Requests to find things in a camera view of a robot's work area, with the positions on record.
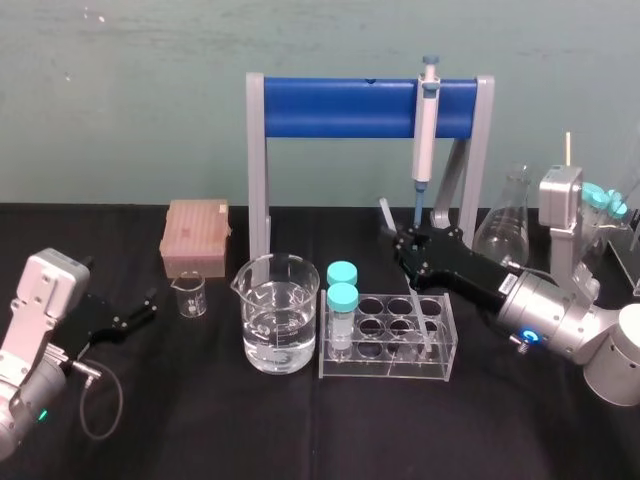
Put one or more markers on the thin pale wooden stick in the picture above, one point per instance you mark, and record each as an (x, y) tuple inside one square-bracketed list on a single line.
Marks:
[(568, 149)]

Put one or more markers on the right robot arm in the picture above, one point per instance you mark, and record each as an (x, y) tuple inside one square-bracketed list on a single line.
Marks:
[(550, 315)]

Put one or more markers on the clear glass stirring rod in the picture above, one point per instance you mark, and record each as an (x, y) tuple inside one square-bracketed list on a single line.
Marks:
[(385, 212)]

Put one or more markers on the blue and grey pipette stand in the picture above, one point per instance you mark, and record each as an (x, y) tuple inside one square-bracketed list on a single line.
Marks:
[(340, 107)]

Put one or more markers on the glass conical flask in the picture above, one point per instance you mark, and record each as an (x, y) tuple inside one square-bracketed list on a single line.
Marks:
[(502, 235)]

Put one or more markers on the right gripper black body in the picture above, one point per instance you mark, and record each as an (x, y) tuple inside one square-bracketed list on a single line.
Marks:
[(467, 270)]

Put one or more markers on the white and blue pipette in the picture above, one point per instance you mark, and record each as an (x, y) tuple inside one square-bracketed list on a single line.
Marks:
[(425, 145)]

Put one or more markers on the teal capped sample tube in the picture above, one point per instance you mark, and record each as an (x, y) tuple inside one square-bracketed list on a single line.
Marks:
[(618, 204), (342, 272), (595, 192), (342, 305)]

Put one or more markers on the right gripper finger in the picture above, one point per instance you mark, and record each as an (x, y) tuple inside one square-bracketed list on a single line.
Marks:
[(411, 267), (417, 237)]

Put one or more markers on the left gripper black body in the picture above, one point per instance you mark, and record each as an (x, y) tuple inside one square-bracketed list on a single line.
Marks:
[(95, 322)]

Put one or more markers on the clear acrylic tube rack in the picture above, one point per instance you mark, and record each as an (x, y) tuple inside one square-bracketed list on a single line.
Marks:
[(440, 360)]

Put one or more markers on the large glass beaker with water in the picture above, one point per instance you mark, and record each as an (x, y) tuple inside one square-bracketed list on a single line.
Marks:
[(279, 330)]

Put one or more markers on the pink pipette tip box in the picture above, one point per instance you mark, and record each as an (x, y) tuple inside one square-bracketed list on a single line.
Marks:
[(195, 232)]

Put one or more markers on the small glass beaker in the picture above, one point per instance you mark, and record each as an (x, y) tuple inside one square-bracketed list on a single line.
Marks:
[(191, 300)]

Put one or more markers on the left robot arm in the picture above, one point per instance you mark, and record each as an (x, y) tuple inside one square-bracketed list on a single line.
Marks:
[(35, 300)]

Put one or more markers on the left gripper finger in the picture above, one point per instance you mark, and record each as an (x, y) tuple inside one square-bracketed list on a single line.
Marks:
[(141, 324), (142, 306)]

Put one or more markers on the clear acrylic stand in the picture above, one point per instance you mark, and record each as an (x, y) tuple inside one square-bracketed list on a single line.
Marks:
[(627, 240)]

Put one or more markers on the black table cloth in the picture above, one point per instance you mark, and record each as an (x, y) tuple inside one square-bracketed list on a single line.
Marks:
[(210, 425)]

